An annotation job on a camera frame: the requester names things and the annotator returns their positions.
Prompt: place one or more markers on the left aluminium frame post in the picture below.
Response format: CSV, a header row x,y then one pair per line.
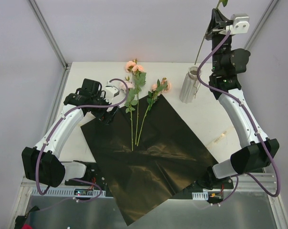
x,y
48,33

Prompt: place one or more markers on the aluminium frame post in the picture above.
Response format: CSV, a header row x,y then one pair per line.
x,y
48,33
261,24

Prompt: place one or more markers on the black wrapping paper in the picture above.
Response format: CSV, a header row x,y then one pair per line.
x,y
169,157

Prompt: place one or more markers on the pale pink flower stem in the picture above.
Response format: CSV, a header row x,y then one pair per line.
x,y
130,102

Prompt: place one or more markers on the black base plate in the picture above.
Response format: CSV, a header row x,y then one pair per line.
x,y
206,186

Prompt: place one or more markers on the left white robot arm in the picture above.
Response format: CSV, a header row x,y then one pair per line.
x,y
41,163

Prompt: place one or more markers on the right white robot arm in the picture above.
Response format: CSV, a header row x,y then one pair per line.
x,y
257,149

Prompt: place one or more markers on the white cable duct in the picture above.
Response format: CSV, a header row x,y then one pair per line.
x,y
200,195
75,192

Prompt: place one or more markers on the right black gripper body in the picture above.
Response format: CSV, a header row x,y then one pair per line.
x,y
218,32

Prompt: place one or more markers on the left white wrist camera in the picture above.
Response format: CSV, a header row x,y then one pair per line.
x,y
111,91

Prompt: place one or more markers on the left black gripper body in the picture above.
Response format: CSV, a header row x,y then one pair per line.
x,y
106,114

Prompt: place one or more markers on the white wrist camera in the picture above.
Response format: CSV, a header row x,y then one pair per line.
x,y
239,25
111,91

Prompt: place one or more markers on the cream ribbon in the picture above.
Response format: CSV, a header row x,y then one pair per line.
x,y
220,137

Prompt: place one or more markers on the red object bottom corner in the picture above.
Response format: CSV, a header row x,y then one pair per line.
x,y
24,226

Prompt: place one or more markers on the left white cable duct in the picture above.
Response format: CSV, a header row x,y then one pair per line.
x,y
75,192

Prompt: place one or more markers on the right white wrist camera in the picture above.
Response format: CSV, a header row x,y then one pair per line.
x,y
239,25

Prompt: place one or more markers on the white ribbed vase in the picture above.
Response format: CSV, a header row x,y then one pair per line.
x,y
190,86

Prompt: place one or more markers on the right white cable duct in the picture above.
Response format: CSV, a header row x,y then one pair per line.
x,y
200,195

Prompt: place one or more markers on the right aluminium frame post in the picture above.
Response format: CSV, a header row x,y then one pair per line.
x,y
261,24

